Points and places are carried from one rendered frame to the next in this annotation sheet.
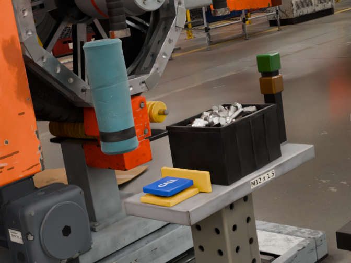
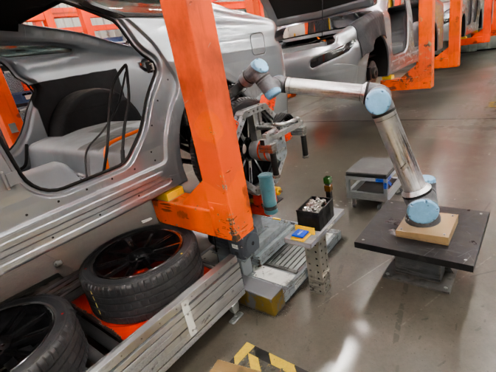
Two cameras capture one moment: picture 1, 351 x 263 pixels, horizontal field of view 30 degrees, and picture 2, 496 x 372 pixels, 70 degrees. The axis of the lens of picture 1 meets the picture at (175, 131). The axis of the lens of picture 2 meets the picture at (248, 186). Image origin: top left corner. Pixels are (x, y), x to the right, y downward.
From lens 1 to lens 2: 0.85 m
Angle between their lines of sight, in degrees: 9
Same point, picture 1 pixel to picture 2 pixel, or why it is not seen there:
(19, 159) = (247, 226)
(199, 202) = (313, 240)
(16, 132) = (246, 218)
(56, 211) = (249, 236)
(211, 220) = not seen: hidden behind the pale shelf
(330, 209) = not seen: hidden behind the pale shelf
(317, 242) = (338, 235)
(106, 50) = (268, 178)
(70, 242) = (254, 246)
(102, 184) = (256, 219)
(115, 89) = (271, 192)
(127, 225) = (267, 235)
